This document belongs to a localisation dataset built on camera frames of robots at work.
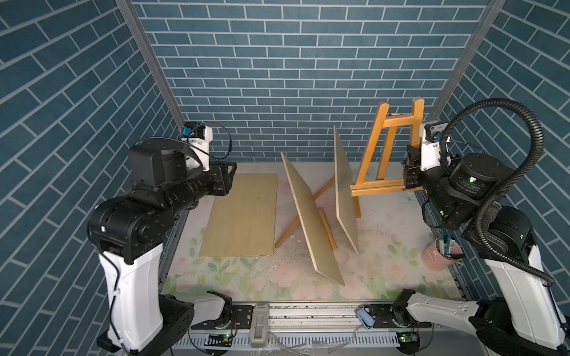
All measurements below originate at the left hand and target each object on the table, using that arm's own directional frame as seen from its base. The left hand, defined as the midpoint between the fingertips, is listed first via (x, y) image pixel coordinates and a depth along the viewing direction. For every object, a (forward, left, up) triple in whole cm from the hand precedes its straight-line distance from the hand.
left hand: (238, 164), depth 51 cm
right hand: (+3, -42, +4) cm, 43 cm away
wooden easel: (+14, -42, -44) cm, 62 cm away
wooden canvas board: (+12, +9, -49) cm, 51 cm away
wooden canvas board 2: (+16, -37, -44) cm, 60 cm away
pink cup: (-6, -66, -37) cm, 76 cm away
